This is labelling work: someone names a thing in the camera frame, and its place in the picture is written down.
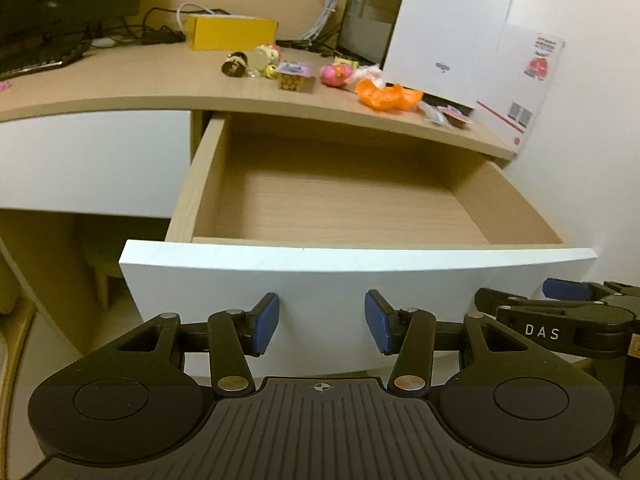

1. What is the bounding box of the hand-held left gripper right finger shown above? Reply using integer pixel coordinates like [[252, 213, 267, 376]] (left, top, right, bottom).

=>
[[364, 288, 532, 397]]

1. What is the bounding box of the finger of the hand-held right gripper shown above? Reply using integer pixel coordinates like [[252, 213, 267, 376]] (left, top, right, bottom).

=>
[[473, 287, 532, 318], [542, 277, 608, 305]]

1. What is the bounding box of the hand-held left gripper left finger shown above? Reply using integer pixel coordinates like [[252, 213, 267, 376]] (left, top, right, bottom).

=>
[[117, 292, 281, 397]]

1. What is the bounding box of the wooden drawer with white front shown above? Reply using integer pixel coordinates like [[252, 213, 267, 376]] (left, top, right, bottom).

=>
[[118, 112, 599, 377]]

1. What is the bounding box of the cream toy figure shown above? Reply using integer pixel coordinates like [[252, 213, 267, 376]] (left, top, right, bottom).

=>
[[252, 44, 283, 73]]

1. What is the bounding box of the beige stool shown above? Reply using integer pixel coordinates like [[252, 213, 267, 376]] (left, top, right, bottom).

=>
[[81, 246, 129, 312]]

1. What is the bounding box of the dark jelly cup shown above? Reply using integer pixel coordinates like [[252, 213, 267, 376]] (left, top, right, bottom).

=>
[[444, 105, 474, 130]]

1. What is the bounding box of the clear small packet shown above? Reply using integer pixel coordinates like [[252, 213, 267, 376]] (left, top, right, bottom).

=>
[[422, 101, 449, 126]]

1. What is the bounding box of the white carton with red label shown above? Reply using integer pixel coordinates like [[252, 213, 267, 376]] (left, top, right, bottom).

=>
[[472, 21, 567, 157]]

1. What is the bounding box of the orange peel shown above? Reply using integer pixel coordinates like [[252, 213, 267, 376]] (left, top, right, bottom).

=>
[[355, 77, 425, 113]]

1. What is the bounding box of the small box of nuts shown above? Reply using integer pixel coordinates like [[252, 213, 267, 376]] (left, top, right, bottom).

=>
[[275, 60, 317, 94]]

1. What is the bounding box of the white crumpled wrapper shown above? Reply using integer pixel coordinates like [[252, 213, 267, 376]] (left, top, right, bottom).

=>
[[351, 62, 387, 89]]

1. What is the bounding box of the pink round toy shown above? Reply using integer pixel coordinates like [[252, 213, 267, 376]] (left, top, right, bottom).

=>
[[320, 57, 360, 88]]

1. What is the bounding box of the black and gold round toy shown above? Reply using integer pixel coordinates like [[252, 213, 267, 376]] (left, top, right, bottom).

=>
[[221, 51, 251, 79]]

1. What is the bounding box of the white computer case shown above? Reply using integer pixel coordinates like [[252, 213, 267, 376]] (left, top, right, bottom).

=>
[[336, 0, 523, 111]]

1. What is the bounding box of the yellow cardboard box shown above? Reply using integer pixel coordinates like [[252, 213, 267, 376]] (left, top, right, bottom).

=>
[[184, 14, 279, 52]]

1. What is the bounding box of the black keyboard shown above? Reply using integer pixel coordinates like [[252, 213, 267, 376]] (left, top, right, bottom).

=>
[[0, 40, 94, 80]]

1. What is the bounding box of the black power adapter with cable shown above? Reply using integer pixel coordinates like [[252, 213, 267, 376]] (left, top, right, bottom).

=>
[[140, 7, 187, 46]]

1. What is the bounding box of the looped white cable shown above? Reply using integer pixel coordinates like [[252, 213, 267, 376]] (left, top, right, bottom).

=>
[[176, 2, 231, 33]]

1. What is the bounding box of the white cable bundle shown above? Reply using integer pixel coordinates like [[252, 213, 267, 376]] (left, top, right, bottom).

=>
[[299, 0, 341, 43]]

